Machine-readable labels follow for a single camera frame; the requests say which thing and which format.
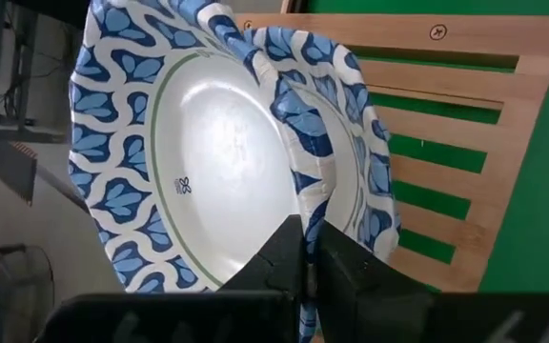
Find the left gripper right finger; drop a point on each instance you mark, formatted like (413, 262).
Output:
(351, 295)

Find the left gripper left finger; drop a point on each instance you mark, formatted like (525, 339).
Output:
(279, 267)

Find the wooden slatted shelf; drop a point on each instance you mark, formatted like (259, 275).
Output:
(446, 76)

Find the grey box with hazard stripes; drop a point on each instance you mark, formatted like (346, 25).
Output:
(7, 167)

